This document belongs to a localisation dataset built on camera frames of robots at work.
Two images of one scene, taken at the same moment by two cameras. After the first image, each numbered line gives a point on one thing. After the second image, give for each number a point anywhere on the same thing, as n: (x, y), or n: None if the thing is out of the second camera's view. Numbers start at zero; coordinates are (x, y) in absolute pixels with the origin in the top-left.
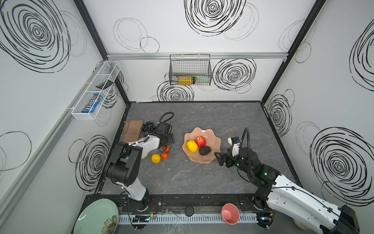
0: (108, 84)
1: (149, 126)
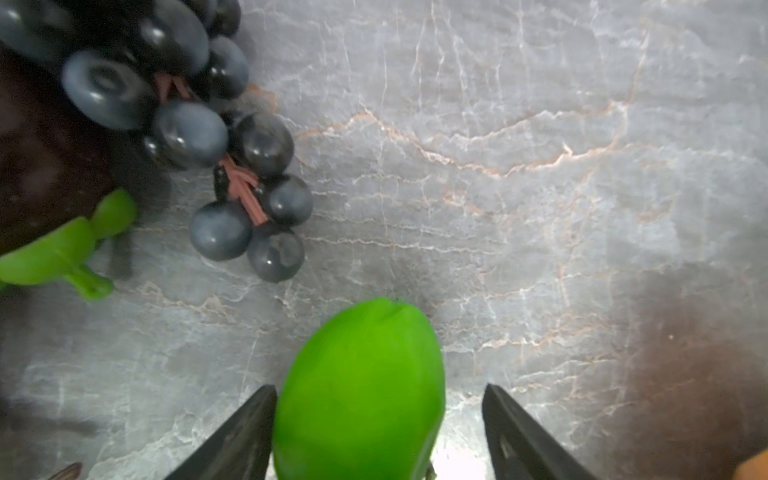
0: None
1: (165, 70)
